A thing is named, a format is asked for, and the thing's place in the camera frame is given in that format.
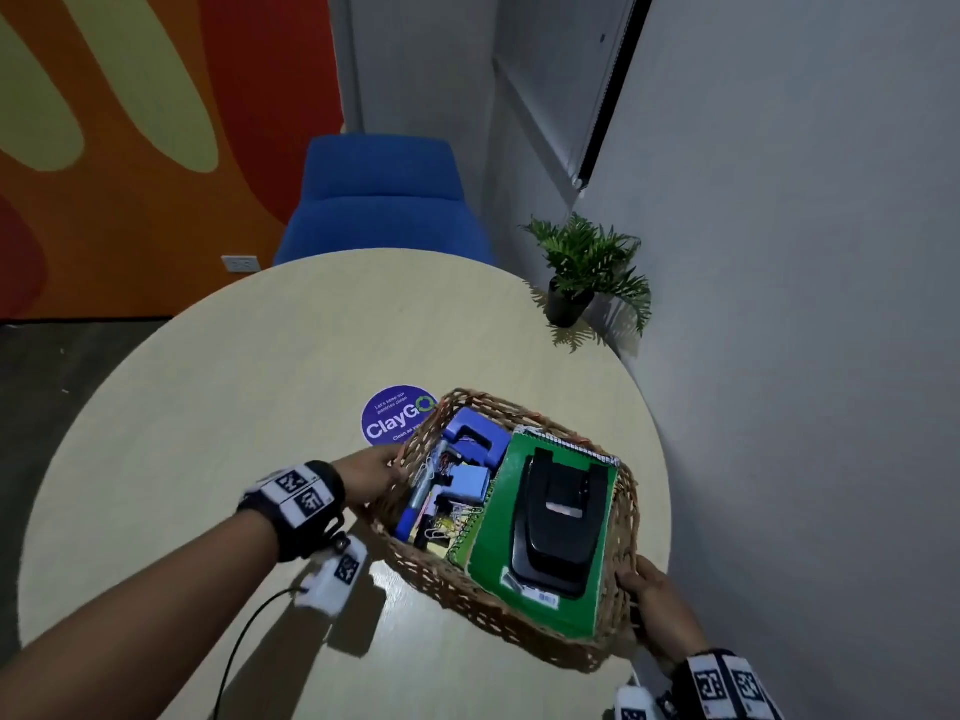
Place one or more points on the pile of paper clips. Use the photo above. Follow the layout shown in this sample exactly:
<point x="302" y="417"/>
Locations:
<point x="441" y="528"/>

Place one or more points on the black marker wristband left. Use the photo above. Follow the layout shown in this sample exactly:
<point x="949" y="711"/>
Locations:
<point x="300" y="502"/>

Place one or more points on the blue fabric chair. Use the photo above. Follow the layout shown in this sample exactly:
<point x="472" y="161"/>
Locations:
<point x="382" y="209"/>

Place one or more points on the blue marker pen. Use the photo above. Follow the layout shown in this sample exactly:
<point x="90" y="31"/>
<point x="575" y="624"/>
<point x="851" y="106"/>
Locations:
<point x="416" y="498"/>

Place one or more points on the person's right thumb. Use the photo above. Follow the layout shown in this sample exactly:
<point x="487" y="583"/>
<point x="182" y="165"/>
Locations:
<point x="631" y="584"/>

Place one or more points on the black plant pot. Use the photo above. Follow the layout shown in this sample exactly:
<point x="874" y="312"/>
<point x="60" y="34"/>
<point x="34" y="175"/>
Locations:
<point x="566" y="307"/>

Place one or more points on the black marker wristband right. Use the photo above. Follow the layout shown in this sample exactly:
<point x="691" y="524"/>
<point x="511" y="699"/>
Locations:
<point x="724" y="686"/>

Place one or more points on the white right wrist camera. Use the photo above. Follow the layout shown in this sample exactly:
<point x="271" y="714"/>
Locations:
<point x="636" y="704"/>

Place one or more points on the person's left thumb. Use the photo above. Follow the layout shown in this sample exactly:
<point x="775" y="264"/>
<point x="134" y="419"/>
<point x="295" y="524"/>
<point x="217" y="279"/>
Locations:
<point x="388" y="454"/>

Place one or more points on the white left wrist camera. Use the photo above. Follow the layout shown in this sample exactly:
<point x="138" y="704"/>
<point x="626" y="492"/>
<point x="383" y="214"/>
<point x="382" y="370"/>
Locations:
<point x="334" y="577"/>

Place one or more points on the round purple sticker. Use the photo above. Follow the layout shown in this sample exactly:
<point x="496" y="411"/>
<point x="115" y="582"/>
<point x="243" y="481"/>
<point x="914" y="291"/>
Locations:
<point x="390" y="416"/>

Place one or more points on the brown wicker basket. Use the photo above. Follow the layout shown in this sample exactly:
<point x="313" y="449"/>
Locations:
<point x="450" y="584"/>

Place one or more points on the light blue staple remover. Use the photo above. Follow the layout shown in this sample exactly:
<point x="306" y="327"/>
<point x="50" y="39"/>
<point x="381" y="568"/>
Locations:
<point x="469" y="483"/>

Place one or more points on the person's right hand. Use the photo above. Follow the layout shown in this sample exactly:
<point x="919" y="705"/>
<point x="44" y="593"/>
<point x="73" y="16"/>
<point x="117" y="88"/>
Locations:
<point x="667" y="614"/>

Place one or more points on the black marker wristband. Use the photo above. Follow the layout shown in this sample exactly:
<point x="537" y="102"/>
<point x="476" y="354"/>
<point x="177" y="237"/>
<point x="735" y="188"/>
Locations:
<point x="300" y="502"/>
<point x="724" y="686"/>

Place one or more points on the person's left forearm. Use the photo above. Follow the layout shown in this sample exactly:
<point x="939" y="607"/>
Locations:
<point x="142" y="614"/>

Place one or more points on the blue stapler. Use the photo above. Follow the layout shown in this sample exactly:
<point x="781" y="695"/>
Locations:
<point x="474" y="434"/>

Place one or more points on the white wall outlet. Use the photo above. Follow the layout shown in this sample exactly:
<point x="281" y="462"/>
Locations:
<point x="241" y="264"/>

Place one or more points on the person's left hand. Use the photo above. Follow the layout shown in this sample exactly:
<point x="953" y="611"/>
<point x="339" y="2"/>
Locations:
<point x="364" y="473"/>

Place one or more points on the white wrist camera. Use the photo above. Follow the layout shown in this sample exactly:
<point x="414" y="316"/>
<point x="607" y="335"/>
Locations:
<point x="334" y="577"/>
<point x="636" y="704"/>

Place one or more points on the green fern plant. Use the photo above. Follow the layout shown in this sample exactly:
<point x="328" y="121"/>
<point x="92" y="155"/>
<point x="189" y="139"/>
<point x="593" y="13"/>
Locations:
<point x="592" y="254"/>

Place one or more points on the green spiral notebook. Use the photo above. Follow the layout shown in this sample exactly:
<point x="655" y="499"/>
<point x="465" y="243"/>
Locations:
<point x="495" y="547"/>

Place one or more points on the black hole punch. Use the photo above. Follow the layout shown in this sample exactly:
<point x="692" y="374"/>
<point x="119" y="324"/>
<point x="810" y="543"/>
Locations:
<point x="559" y="521"/>

